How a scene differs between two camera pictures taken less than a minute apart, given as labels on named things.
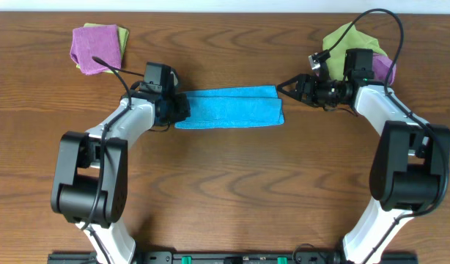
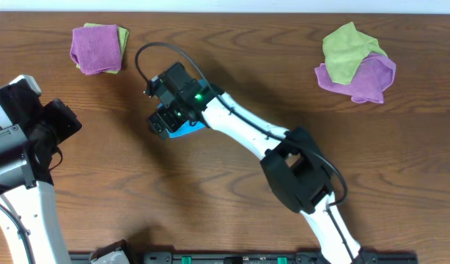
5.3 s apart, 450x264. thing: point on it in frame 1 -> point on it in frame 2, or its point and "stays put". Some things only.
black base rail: x=235 y=257 stays put
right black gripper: x=305 y=82 -> x=162 y=112
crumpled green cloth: x=353 y=39 stays put
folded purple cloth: x=100 y=42 stays put
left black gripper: x=185 y=110 -> x=69 y=119
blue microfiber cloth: x=234 y=108 -> x=187 y=127
